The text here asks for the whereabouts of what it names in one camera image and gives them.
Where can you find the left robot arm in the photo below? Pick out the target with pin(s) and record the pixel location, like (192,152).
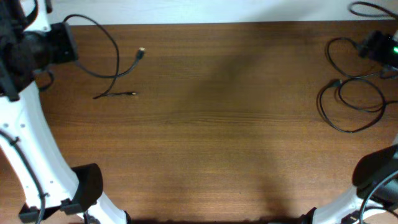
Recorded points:
(30,45)

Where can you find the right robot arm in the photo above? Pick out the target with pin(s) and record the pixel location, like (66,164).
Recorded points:
(374,180)

